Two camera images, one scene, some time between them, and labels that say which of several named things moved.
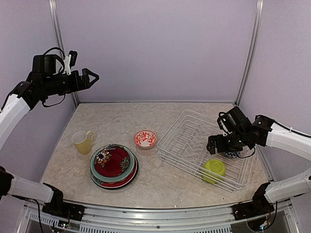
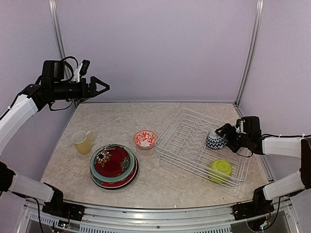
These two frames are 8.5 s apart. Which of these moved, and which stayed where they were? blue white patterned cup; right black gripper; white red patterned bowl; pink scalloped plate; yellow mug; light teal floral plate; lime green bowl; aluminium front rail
Moved: lime green bowl; right black gripper; blue white patterned cup
Stayed: yellow mug; pink scalloped plate; light teal floral plate; white red patterned bowl; aluminium front rail
